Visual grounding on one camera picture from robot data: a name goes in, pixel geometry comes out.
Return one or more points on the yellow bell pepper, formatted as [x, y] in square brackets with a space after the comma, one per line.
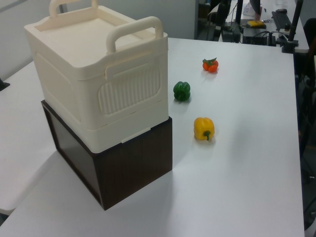
[203, 128]

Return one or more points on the orange tomato cluster with leaves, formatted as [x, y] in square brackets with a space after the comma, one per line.
[210, 65]

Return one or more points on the green bell pepper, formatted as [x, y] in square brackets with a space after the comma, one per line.
[182, 90]

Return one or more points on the black upright pole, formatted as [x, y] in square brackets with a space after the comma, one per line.
[238, 11]

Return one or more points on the black computer keyboard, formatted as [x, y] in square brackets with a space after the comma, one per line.
[280, 21]

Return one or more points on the black electronics box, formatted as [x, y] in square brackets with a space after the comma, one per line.
[259, 37]

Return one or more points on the black monitor pole with clamp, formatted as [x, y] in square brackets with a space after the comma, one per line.
[293, 29]

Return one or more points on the black desk clamp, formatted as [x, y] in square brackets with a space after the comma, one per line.
[3, 85]

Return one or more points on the black computer mouse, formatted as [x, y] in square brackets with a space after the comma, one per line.
[281, 10]

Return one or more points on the yellow sponge block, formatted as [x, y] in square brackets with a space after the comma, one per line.
[255, 24]

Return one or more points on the cream plastic storage cabinet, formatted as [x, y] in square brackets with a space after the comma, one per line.
[74, 61]

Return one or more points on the dark brown wooden box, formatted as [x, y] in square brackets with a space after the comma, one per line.
[133, 163]

